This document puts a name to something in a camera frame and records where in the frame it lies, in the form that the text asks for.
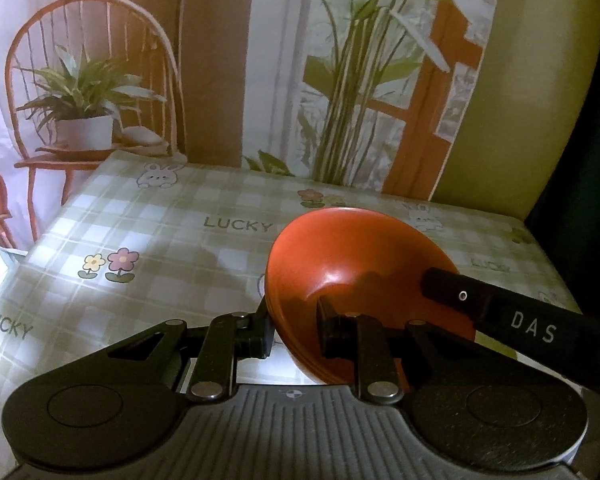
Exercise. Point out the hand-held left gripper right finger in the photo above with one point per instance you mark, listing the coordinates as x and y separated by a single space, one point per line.
330 331

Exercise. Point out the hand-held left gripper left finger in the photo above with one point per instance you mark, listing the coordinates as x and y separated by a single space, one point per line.
257 335

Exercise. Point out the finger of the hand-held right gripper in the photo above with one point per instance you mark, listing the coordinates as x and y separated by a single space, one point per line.
450 290

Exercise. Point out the red bowl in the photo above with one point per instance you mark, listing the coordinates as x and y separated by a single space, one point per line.
350 250
300 352

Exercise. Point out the green checked bunny tablecloth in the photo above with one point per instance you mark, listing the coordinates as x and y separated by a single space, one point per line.
155 220

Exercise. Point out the yellow wooden board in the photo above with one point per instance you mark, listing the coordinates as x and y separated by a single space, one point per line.
520 110

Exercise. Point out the printed wall backdrop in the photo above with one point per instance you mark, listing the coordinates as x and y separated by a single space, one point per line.
230 85

